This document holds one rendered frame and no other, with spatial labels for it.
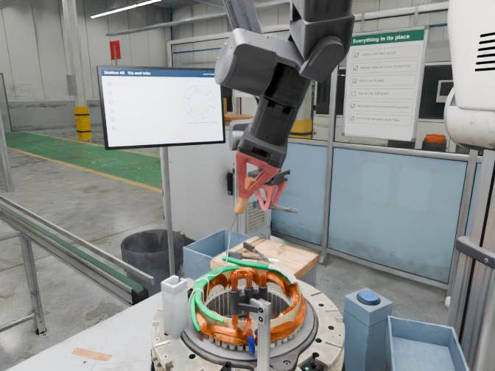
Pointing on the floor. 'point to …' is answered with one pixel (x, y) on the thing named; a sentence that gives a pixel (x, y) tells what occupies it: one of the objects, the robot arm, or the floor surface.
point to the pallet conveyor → (102, 271)
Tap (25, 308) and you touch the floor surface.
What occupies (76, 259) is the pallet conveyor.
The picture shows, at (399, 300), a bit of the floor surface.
